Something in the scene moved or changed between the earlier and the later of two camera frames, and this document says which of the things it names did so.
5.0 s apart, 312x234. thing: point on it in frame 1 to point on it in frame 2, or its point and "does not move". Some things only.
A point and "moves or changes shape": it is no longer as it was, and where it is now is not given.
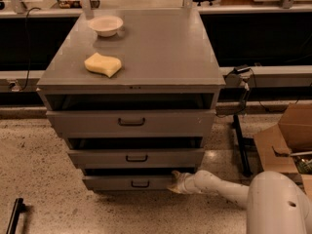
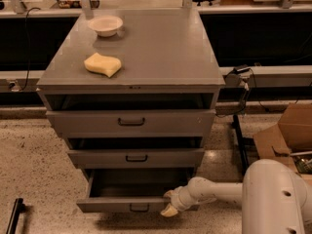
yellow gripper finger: (176, 174) to (170, 194)
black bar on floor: (19, 208) does not move
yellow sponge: (104, 64) does not move
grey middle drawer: (139, 158) does not move
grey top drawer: (135, 123) does not move
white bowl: (105, 25) does not move
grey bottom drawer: (128, 182) moves or changes shape
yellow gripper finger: (175, 188) to (169, 211)
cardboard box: (292, 134) does not move
